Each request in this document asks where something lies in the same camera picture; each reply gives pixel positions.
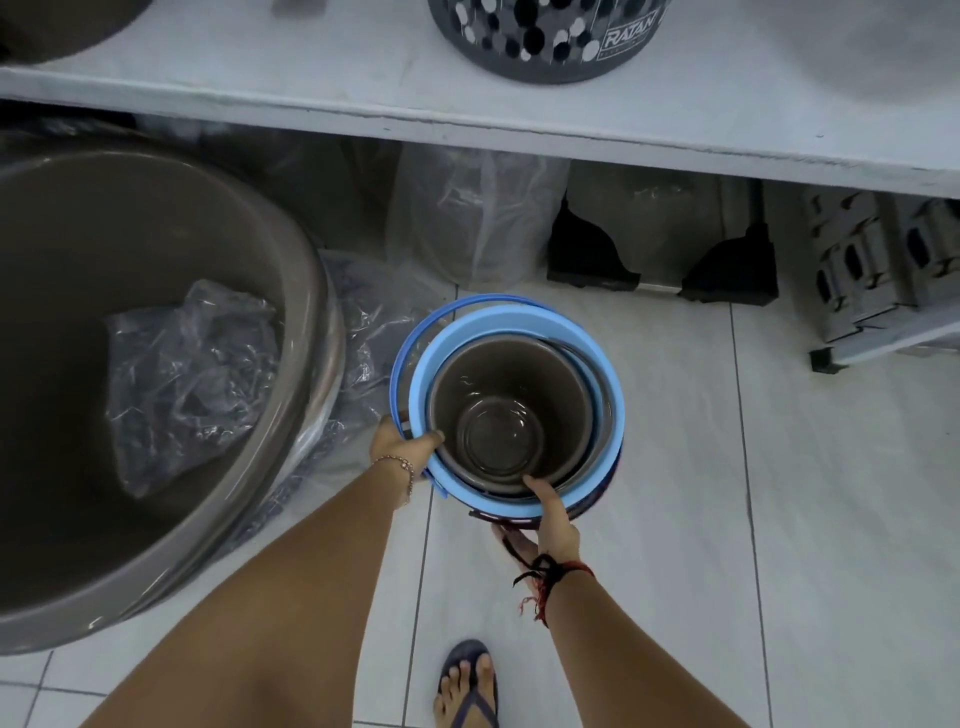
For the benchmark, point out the person's left hand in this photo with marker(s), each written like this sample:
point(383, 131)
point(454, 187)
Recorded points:
point(394, 448)

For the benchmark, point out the person's right hand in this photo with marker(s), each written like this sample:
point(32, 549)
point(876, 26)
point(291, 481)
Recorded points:
point(556, 532)

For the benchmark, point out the person's right thumb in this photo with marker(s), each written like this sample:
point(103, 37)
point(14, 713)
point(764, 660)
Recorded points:
point(543, 499)

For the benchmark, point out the person's left thumb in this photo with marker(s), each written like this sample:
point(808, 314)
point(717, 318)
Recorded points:
point(424, 442)

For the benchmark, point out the blue plastic bucket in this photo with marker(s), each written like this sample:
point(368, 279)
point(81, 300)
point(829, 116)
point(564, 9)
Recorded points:
point(420, 360)

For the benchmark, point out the person's right forearm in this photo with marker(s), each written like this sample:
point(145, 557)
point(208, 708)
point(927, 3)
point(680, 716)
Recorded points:
point(622, 652)

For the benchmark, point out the person's left forearm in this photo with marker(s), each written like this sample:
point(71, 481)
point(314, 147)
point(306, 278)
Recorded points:
point(300, 600)

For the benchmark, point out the grey plastic bucket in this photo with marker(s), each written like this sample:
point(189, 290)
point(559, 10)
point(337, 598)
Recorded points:
point(517, 375)

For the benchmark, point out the clear plastic wrap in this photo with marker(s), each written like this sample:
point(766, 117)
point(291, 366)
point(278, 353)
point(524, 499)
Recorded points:
point(367, 322)

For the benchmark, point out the blue flip-flop sandal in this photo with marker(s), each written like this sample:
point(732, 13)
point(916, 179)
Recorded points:
point(459, 656)

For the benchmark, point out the person's foot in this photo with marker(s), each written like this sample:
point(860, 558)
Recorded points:
point(465, 690)

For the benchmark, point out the clear plastic wrapped item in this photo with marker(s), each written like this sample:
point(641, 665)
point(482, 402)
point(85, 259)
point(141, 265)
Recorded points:
point(472, 210)

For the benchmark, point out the crumpled clear plastic bag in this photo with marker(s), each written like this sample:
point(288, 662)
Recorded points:
point(187, 390)

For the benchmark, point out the white shelf board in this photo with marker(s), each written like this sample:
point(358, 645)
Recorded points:
point(375, 75)

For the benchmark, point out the large grey plastic basin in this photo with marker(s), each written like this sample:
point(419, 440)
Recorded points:
point(90, 247)

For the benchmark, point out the grey perforated plastic stool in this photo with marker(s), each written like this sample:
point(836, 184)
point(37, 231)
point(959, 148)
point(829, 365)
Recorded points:
point(870, 262)

